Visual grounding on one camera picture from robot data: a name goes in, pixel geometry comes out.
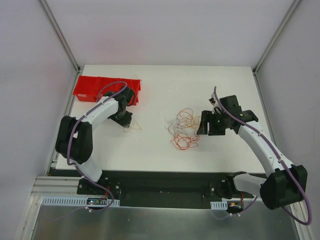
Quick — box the orange cable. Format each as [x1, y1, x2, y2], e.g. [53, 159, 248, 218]
[168, 107, 201, 151]

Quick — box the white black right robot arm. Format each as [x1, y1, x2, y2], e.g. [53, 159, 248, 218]
[196, 94, 308, 210]

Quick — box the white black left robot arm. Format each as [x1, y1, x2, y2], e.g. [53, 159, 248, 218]
[55, 85, 136, 195]

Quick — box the red plastic bin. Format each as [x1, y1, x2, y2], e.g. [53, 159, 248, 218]
[72, 75, 141, 106]

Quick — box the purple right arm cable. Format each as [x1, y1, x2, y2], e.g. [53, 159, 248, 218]
[213, 86, 313, 226]

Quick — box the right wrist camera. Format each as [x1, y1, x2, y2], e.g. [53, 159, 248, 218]
[209, 93, 220, 111]

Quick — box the white tangled cable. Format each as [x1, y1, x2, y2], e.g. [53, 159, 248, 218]
[164, 117, 188, 133]

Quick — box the white slotted cable duct right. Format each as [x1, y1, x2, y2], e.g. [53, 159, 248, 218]
[210, 200, 228, 211]

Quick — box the white slotted cable duct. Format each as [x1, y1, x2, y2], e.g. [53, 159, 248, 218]
[210, 200, 228, 211]
[42, 196, 120, 208]

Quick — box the aluminium front rail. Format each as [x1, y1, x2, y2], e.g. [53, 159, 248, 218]
[31, 176, 80, 196]

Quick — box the white slotted cable duct left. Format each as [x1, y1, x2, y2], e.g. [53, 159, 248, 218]
[42, 196, 120, 208]

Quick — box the aluminium frame post left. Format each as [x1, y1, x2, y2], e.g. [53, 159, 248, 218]
[37, 0, 81, 73]

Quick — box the aluminium frame post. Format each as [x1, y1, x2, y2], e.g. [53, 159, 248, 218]
[37, 0, 81, 73]
[252, 0, 303, 76]

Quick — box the aluminium frame post right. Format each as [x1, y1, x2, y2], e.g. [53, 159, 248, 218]
[252, 0, 303, 76]

